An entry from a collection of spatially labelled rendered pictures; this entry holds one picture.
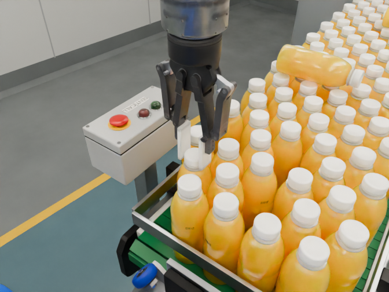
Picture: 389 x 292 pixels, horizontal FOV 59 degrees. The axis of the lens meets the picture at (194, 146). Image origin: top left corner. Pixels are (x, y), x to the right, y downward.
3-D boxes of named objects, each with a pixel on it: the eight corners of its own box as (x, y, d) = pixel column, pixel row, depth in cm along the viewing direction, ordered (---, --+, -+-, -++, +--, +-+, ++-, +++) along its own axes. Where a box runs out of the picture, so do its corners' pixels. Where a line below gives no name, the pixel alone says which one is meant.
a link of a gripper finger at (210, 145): (209, 123, 55) (225, 130, 54) (209, 148, 58) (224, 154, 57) (204, 128, 54) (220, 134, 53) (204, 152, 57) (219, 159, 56)
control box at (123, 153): (91, 166, 71) (81, 126, 64) (155, 121, 83) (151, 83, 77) (125, 186, 66) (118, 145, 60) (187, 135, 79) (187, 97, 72)
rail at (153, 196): (132, 218, 67) (131, 208, 65) (363, 7, 167) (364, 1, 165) (135, 220, 66) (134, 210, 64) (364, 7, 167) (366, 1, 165)
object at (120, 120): (106, 124, 65) (105, 119, 64) (119, 116, 67) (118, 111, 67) (119, 131, 64) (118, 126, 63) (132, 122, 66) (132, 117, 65)
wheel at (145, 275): (136, 280, 53) (144, 289, 53) (155, 259, 56) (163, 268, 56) (125, 281, 56) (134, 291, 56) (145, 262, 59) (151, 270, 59)
